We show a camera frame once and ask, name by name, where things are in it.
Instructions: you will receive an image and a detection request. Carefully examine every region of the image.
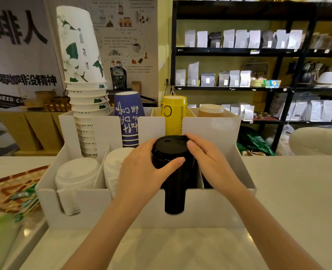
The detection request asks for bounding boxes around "white illustrated poster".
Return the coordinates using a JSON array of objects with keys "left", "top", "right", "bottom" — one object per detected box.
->
[{"left": 43, "top": 0, "right": 158, "bottom": 103}]

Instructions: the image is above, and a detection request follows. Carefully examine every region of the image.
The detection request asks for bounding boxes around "cluster of small white pouches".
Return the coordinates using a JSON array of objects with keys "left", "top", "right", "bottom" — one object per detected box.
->
[{"left": 221, "top": 103, "right": 255, "bottom": 122}]

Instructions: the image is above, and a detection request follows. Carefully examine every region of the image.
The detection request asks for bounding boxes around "row of jars and red tins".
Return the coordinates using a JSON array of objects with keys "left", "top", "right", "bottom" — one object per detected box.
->
[{"left": 309, "top": 32, "right": 332, "bottom": 50}]

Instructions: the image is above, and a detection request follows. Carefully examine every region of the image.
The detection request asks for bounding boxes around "cardboard display counter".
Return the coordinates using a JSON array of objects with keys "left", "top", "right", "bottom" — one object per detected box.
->
[{"left": 0, "top": 111, "right": 65, "bottom": 156}]

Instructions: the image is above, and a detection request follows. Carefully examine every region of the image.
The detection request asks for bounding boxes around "person's right forearm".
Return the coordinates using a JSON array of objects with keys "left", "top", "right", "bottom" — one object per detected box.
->
[{"left": 230, "top": 189, "right": 325, "bottom": 270}]

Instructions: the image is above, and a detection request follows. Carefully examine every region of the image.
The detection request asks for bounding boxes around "black metal shelf rack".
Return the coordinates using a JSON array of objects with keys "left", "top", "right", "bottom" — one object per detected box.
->
[{"left": 170, "top": 0, "right": 332, "bottom": 154}]

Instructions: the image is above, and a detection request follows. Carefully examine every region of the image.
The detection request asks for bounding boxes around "stack of green-print paper cups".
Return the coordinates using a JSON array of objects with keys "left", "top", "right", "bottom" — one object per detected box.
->
[{"left": 56, "top": 5, "right": 112, "bottom": 158}]

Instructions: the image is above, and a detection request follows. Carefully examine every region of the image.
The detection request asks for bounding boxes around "row of gold packets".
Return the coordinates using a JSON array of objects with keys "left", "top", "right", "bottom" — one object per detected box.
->
[{"left": 43, "top": 101, "right": 72, "bottom": 112}]

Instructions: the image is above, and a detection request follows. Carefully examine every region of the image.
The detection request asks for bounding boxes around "black coffee bag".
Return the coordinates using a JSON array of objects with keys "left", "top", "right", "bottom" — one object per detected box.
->
[{"left": 110, "top": 66, "right": 127, "bottom": 90}]

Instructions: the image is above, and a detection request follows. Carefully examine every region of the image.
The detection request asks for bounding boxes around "bundle of green sachets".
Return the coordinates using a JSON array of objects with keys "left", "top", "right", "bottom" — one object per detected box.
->
[{"left": 8, "top": 182, "right": 40, "bottom": 220}]

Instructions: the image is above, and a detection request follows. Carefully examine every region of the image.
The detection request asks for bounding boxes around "white kettle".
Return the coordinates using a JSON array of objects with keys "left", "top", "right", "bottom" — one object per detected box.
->
[{"left": 317, "top": 71, "right": 332, "bottom": 85}]

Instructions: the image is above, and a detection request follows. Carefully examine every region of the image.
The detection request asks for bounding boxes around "stack of yellow paper cups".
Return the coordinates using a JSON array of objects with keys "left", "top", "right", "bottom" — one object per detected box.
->
[{"left": 161, "top": 95, "right": 188, "bottom": 136}]

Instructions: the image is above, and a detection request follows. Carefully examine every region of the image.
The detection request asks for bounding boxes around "person's left hand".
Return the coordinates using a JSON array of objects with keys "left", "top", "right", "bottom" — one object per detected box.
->
[{"left": 116, "top": 137, "right": 186, "bottom": 207}]

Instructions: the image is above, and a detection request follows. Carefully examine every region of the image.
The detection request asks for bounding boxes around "person's right hand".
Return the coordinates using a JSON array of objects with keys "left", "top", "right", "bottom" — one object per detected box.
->
[{"left": 184, "top": 133, "right": 249, "bottom": 204}]

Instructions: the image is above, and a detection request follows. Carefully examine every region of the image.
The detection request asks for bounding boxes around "black kettle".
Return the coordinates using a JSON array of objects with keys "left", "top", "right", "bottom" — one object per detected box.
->
[{"left": 299, "top": 63, "right": 317, "bottom": 84}]

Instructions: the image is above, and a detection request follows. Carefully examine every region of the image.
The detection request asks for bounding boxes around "short black lid stack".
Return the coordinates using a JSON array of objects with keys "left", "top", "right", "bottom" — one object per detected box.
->
[{"left": 201, "top": 172, "right": 215, "bottom": 190}]

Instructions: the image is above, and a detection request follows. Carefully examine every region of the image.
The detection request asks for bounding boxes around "row of white and grey bags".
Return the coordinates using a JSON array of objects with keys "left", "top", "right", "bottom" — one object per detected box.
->
[{"left": 184, "top": 28, "right": 304, "bottom": 49}]

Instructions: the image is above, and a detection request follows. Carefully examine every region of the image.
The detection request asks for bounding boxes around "stack of brown paper cups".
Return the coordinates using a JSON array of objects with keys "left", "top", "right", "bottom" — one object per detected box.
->
[{"left": 197, "top": 103, "right": 225, "bottom": 118}]

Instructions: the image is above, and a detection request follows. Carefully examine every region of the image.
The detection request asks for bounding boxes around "green plastic bag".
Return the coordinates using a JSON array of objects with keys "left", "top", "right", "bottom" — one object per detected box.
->
[{"left": 236, "top": 133, "right": 276, "bottom": 156}]

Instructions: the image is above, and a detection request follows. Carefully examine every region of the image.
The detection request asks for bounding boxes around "person's left forearm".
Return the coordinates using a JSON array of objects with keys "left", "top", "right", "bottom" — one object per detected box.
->
[{"left": 60, "top": 191, "right": 161, "bottom": 270}]

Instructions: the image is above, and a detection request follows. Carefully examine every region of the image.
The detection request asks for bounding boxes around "white cup and lid organizer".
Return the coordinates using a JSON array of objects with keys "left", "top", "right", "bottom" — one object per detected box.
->
[{"left": 35, "top": 106, "right": 258, "bottom": 230}]

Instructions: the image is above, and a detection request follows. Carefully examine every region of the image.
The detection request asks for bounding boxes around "row of white and silver bags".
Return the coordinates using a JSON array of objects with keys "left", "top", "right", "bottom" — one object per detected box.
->
[{"left": 175, "top": 61, "right": 252, "bottom": 87}]

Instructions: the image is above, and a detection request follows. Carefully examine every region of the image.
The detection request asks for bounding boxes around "stack of blue paper cups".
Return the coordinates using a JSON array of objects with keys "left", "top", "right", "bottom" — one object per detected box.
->
[{"left": 114, "top": 91, "right": 146, "bottom": 149}]

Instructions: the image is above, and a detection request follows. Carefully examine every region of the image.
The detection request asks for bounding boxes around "white banner with black characters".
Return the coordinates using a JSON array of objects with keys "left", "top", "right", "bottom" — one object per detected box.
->
[{"left": 0, "top": 0, "right": 65, "bottom": 111}]

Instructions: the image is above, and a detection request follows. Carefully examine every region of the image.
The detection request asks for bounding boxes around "cluster of large white bags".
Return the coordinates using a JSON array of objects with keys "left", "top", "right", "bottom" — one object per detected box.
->
[{"left": 285, "top": 99, "right": 332, "bottom": 122}]

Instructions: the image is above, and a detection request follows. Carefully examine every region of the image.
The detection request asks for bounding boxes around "stack of black lids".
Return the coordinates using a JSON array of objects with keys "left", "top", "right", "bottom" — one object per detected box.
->
[{"left": 151, "top": 135, "right": 200, "bottom": 216}]

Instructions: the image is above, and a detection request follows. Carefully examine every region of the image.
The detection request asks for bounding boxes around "white chair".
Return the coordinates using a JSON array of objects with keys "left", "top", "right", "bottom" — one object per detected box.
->
[{"left": 288, "top": 127, "right": 332, "bottom": 156}]

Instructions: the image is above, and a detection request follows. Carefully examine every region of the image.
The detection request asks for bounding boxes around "woven bamboo tray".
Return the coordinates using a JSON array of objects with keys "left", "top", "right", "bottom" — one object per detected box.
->
[{"left": 0, "top": 165, "right": 51, "bottom": 214}]

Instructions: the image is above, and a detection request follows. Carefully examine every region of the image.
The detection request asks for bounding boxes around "brown paper container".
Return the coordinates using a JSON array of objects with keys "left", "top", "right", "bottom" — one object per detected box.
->
[{"left": 34, "top": 90, "right": 57, "bottom": 105}]

